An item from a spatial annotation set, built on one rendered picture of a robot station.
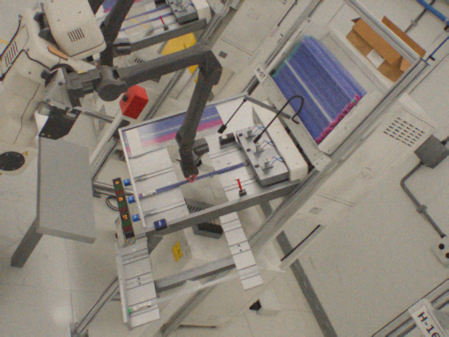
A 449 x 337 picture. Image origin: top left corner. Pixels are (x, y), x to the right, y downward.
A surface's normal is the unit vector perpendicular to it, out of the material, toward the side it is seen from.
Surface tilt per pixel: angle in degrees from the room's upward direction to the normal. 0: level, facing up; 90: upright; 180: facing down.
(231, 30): 90
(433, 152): 90
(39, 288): 0
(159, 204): 43
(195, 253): 0
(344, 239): 90
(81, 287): 0
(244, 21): 90
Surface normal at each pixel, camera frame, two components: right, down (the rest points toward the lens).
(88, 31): 0.40, 0.70
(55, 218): 0.57, -0.69
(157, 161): -0.11, -0.67
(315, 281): -0.76, -0.25
